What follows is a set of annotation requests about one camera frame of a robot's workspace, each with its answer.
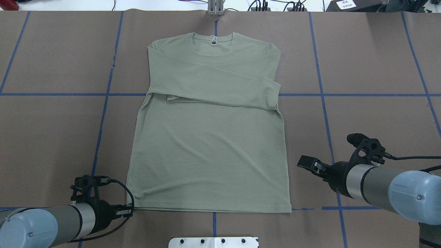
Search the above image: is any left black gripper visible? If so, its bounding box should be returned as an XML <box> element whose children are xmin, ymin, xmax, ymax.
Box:
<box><xmin>90</xmin><ymin>200</ymin><xmax>134</xmax><ymax>234</ymax></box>

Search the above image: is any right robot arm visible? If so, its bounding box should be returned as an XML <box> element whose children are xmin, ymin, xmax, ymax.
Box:
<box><xmin>297</xmin><ymin>155</ymin><xmax>441</xmax><ymax>248</ymax></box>

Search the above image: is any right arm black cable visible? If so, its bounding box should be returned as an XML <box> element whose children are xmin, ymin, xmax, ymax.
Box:
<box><xmin>382</xmin><ymin>152</ymin><xmax>441</xmax><ymax>173</ymax></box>

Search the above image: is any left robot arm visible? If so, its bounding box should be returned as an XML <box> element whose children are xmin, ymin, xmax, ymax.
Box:
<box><xmin>0</xmin><ymin>199</ymin><xmax>134</xmax><ymax>248</ymax></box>

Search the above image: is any olive green long-sleeve shirt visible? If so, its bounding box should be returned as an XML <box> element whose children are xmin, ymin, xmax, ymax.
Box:
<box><xmin>126</xmin><ymin>33</ymin><xmax>292</xmax><ymax>213</ymax></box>

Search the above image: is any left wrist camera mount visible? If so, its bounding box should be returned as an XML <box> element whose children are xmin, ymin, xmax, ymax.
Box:
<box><xmin>70</xmin><ymin>175</ymin><xmax>110</xmax><ymax>204</ymax></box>

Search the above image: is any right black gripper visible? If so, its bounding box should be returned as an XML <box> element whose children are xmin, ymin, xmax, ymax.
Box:
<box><xmin>297</xmin><ymin>155</ymin><xmax>355</xmax><ymax>198</ymax></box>

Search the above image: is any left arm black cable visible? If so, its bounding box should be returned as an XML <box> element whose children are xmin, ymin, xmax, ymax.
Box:
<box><xmin>67</xmin><ymin>177</ymin><xmax>135</xmax><ymax>243</ymax></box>

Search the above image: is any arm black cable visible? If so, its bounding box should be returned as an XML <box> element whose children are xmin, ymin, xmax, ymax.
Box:
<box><xmin>67</xmin><ymin>177</ymin><xmax>135</xmax><ymax>243</ymax></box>
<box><xmin>382</xmin><ymin>152</ymin><xmax>441</xmax><ymax>173</ymax></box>

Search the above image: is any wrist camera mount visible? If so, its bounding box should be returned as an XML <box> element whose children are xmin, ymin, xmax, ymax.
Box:
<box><xmin>70</xmin><ymin>175</ymin><xmax>110</xmax><ymax>204</ymax></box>
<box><xmin>346</xmin><ymin>133</ymin><xmax>385</xmax><ymax>165</ymax></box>

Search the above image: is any white camera pole with base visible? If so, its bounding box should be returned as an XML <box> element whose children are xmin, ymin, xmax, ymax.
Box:
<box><xmin>168</xmin><ymin>237</ymin><xmax>259</xmax><ymax>248</ymax></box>

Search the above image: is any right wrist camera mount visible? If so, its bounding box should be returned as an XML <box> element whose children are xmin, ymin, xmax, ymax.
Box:
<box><xmin>346</xmin><ymin>133</ymin><xmax>385</xmax><ymax>165</ymax></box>

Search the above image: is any red cylinder bottle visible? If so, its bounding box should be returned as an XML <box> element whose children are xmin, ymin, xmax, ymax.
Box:
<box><xmin>0</xmin><ymin>0</ymin><xmax>19</xmax><ymax>11</ymax></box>

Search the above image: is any aluminium frame post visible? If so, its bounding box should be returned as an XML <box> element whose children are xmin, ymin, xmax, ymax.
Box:
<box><xmin>207</xmin><ymin>0</ymin><xmax>225</xmax><ymax>16</ymax></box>

